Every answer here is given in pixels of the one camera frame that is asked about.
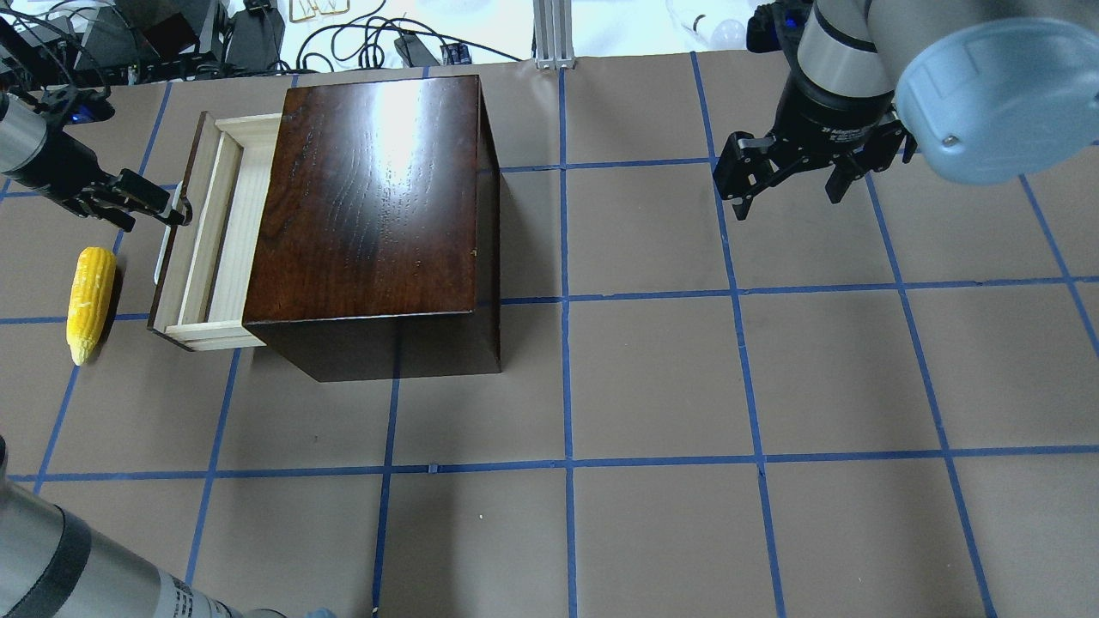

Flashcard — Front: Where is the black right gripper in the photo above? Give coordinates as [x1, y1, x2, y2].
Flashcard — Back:
[712, 77, 907, 221]

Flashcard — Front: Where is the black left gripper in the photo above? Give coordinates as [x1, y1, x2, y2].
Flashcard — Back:
[9, 130, 193, 233]

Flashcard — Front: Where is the light wooden drawer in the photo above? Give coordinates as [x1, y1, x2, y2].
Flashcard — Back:
[148, 111, 282, 351]

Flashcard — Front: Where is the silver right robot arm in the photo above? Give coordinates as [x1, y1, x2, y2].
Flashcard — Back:
[712, 1, 1098, 221]

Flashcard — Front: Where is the yellow corn cob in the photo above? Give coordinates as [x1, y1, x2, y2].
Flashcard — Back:
[65, 246, 116, 367]

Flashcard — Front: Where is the dark wooden drawer cabinet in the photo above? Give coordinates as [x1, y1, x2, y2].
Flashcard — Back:
[242, 75, 502, 382]

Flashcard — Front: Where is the white light bulb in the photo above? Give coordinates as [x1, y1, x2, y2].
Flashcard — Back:
[689, 13, 747, 51]

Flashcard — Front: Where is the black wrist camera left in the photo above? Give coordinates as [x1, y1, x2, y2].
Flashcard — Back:
[33, 85, 115, 128]

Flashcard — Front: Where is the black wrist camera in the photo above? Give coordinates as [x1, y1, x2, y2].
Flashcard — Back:
[745, 1, 813, 54]
[33, 85, 115, 128]

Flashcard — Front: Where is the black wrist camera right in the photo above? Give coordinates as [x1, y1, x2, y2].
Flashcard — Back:
[745, 1, 813, 54]

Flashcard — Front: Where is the gold wire rack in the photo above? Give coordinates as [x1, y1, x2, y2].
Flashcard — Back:
[288, 0, 349, 23]

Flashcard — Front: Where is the aluminium frame post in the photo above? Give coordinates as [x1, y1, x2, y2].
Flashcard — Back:
[532, 0, 574, 70]

